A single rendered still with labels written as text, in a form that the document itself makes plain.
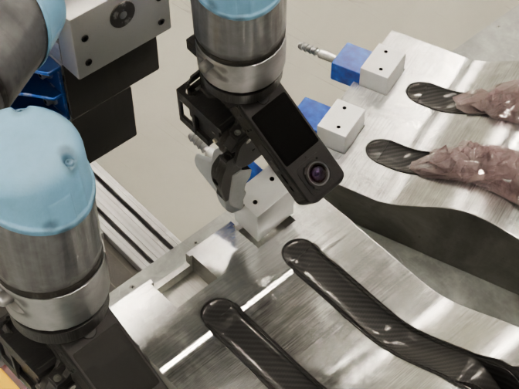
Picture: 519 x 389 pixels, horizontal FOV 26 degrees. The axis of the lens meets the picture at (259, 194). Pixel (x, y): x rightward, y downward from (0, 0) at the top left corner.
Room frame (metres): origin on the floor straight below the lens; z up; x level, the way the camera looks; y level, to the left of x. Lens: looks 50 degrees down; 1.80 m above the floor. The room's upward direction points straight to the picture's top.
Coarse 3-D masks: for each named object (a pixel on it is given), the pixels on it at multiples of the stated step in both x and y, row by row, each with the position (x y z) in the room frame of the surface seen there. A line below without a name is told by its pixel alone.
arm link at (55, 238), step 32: (0, 128) 0.47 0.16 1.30; (32, 128) 0.47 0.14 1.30; (64, 128) 0.47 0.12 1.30; (0, 160) 0.44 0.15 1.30; (32, 160) 0.44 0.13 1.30; (64, 160) 0.45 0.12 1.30; (0, 192) 0.42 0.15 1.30; (32, 192) 0.42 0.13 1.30; (64, 192) 0.43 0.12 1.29; (0, 224) 0.42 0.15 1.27; (32, 224) 0.42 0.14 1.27; (64, 224) 0.43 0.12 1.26; (96, 224) 0.45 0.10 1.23; (0, 256) 0.42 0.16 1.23; (32, 256) 0.42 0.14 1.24; (64, 256) 0.42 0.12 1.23; (96, 256) 0.44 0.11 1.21; (32, 288) 0.42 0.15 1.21; (64, 288) 0.42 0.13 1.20
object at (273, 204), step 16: (256, 176) 0.73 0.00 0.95; (272, 176) 0.73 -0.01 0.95; (256, 192) 0.71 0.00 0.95; (272, 192) 0.71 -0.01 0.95; (288, 192) 0.72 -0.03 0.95; (256, 208) 0.70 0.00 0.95; (272, 208) 0.70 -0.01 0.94; (288, 208) 0.72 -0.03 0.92; (240, 224) 0.72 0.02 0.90; (256, 224) 0.69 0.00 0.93; (272, 224) 0.71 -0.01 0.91; (256, 240) 0.70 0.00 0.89
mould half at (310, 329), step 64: (256, 256) 0.68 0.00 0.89; (384, 256) 0.68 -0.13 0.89; (128, 320) 0.60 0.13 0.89; (192, 320) 0.60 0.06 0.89; (256, 320) 0.61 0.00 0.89; (320, 320) 0.61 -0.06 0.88; (448, 320) 0.60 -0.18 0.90; (192, 384) 0.54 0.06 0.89; (256, 384) 0.54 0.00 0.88; (384, 384) 0.53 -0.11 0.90; (448, 384) 0.51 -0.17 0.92
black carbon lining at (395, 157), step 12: (420, 84) 0.97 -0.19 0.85; (432, 84) 0.96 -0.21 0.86; (408, 96) 0.94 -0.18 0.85; (420, 96) 0.95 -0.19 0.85; (432, 96) 0.95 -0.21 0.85; (444, 96) 0.95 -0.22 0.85; (432, 108) 0.92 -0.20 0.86; (444, 108) 0.93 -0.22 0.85; (456, 108) 0.92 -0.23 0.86; (372, 144) 0.87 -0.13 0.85; (384, 144) 0.87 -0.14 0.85; (396, 144) 0.87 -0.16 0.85; (372, 156) 0.85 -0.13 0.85; (384, 156) 0.85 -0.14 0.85; (396, 156) 0.85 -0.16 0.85; (408, 156) 0.85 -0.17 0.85; (420, 156) 0.85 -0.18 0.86; (396, 168) 0.83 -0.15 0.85; (408, 168) 0.83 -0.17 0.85
